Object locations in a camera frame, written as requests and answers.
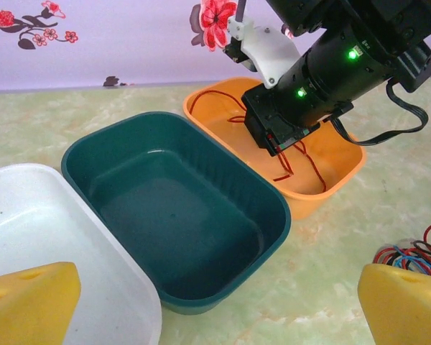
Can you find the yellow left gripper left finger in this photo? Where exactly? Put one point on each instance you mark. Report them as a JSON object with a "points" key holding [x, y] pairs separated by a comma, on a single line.
{"points": [[28, 305]]}

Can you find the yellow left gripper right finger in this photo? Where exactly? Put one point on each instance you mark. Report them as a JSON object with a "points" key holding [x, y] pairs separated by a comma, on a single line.
{"points": [[406, 309]]}

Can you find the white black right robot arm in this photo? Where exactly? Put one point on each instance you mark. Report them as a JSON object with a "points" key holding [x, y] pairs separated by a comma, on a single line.
{"points": [[380, 14]]}

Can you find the white plastic bin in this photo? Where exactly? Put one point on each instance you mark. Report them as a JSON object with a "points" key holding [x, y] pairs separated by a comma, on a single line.
{"points": [[39, 223]]}

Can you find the orange plastic bin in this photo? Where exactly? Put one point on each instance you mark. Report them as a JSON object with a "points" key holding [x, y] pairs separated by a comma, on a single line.
{"points": [[345, 165]]}

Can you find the dark green plastic bin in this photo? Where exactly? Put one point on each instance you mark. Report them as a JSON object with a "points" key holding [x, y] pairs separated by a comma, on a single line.
{"points": [[172, 215]]}

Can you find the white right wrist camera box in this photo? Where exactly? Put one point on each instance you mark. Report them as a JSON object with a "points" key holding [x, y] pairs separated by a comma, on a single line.
{"points": [[269, 46]]}

